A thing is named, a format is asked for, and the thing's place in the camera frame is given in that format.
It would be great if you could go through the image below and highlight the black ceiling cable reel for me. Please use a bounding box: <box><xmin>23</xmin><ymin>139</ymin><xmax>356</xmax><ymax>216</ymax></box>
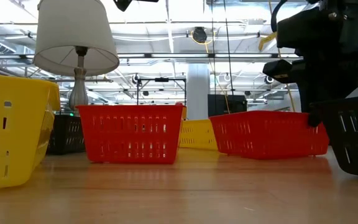
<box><xmin>192</xmin><ymin>26</ymin><xmax>208</xmax><ymax>44</ymax></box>

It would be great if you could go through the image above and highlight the black hanging cable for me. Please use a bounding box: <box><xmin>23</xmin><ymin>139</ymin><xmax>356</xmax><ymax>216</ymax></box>
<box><xmin>223</xmin><ymin>0</ymin><xmax>235</xmax><ymax>96</ymax></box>

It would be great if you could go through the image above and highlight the black metal rig frame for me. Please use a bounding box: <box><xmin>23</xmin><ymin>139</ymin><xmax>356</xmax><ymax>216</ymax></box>
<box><xmin>136</xmin><ymin>77</ymin><xmax>188</xmax><ymax>106</ymax></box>

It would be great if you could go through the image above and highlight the yellow plastic basket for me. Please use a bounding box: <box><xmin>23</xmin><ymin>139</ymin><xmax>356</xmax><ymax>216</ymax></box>
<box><xmin>0</xmin><ymin>73</ymin><xmax>61</xmax><ymax>190</ymax></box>
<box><xmin>178</xmin><ymin>119</ymin><xmax>219</xmax><ymax>151</ymax></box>

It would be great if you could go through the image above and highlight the red plastic basket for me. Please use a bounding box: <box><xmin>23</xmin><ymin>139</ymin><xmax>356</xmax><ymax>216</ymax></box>
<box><xmin>75</xmin><ymin>103</ymin><xmax>185</xmax><ymax>165</ymax></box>
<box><xmin>209</xmin><ymin>110</ymin><xmax>330</xmax><ymax>161</ymax></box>

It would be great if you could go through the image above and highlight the table lamp with white shade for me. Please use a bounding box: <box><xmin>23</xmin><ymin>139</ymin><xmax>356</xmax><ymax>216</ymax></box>
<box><xmin>33</xmin><ymin>0</ymin><xmax>121</xmax><ymax>111</ymax></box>

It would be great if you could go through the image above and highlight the yellow hanging cable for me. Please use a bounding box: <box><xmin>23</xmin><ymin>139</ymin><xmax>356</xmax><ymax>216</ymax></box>
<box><xmin>267</xmin><ymin>0</ymin><xmax>296</xmax><ymax>113</ymax></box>

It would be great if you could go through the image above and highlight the black plastic basket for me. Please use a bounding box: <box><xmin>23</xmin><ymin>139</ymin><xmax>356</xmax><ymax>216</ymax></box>
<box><xmin>47</xmin><ymin>114</ymin><xmax>86</xmax><ymax>156</ymax></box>
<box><xmin>310</xmin><ymin>94</ymin><xmax>358</xmax><ymax>180</ymax></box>

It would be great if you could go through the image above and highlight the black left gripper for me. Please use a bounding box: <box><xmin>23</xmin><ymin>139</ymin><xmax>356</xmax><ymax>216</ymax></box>
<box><xmin>112</xmin><ymin>0</ymin><xmax>160</xmax><ymax>12</ymax></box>

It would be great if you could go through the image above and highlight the yellow reel cable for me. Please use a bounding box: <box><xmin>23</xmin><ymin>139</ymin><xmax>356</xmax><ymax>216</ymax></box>
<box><xmin>190</xmin><ymin>29</ymin><xmax>231</xmax><ymax>114</ymax></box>

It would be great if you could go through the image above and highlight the black cabinet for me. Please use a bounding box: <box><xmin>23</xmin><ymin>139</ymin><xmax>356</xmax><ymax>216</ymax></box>
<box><xmin>207</xmin><ymin>94</ymin><xmax>248</xmax><ymax>118</ymax></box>

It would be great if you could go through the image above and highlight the white pillar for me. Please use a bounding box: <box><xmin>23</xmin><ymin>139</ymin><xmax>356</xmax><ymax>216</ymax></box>
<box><xmin>186</xmin><ymin>63</ymin><xmax>210</xmax><ymax>121</ymax></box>

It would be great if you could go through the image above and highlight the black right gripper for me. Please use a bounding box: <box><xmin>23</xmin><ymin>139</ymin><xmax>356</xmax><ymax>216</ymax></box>
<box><xmin>262</xmin><ymin>51</ymin><xmax>358</xmax><ymax>128</ymax></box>

